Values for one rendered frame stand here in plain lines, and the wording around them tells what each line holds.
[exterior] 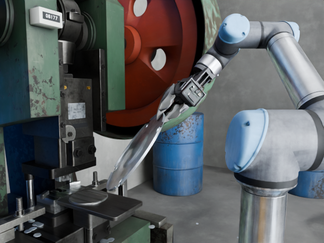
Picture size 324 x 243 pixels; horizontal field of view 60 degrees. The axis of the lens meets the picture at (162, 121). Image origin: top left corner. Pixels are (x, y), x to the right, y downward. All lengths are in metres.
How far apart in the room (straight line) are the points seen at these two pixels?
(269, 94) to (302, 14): 1.04
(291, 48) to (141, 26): 0.68
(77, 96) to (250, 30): 0.56
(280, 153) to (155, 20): 0.85
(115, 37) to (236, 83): 3.19
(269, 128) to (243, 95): 3.57
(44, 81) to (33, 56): 0.07
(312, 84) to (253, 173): 0.25
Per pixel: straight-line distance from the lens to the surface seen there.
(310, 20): 4.04
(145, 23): 1.25
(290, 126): 0.53
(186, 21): 1.11
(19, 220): 0.98
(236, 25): 0.82
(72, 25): 0.97
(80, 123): 0.97
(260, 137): 0.50
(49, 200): 1.01
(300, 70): 0.71
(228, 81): 4.14
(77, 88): 0.96
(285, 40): 0.81
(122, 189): 1.10
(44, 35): 0.84
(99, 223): 0.97
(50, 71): 0.84
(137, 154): 0.82
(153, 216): 1.16
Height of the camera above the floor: 1.13
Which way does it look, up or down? 6 degrees down
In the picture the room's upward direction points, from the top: straight up
